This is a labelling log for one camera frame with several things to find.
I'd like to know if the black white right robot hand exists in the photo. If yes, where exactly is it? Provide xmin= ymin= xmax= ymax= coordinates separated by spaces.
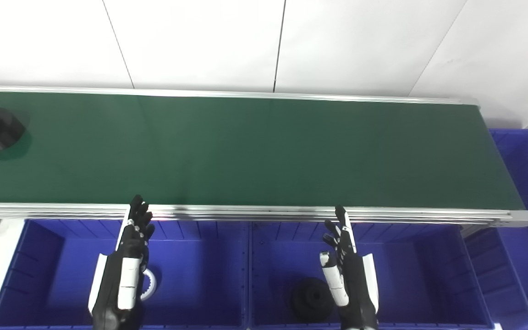
xmin=320 ymin=205 xmax=380 ymax=330

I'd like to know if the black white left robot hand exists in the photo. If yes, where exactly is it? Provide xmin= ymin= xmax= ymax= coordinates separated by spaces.
xmin=88 ymin=195 xmax=156 ymax=330

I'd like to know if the green conveyor belt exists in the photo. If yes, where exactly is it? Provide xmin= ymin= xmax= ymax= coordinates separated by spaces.
xmin=0 ymin=91 xmax=526 ymax=210
xmin=0 ymin=85 xmax=528 ymax=228

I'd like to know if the white toothed ring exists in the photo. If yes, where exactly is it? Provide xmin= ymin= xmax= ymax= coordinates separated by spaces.
xmin=140 ymin=268 xmax=159 ymax=301

